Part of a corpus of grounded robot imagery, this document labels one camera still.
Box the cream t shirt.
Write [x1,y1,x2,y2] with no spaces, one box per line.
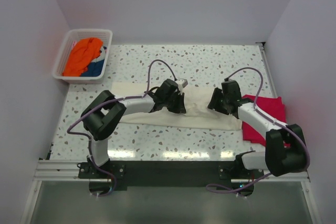
[121,86,242,131]

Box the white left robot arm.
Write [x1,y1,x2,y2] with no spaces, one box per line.
[82,79,188,178]

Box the white plastic basket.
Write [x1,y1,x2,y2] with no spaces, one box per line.
[52,29,113,84]

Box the orange t shirt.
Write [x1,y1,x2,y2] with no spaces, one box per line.
[62,37,103,77]

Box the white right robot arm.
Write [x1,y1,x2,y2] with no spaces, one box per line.
[207,78,310,178]

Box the red folded t shirt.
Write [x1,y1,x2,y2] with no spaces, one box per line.
[240,94,288,147]

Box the blue t shirt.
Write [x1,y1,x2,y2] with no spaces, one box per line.
[81,46,107,77]

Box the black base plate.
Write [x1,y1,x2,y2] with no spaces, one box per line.
[77,160,264,194]

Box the aluminium frame rail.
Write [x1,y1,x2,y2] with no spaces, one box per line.
[33,160,310,182]

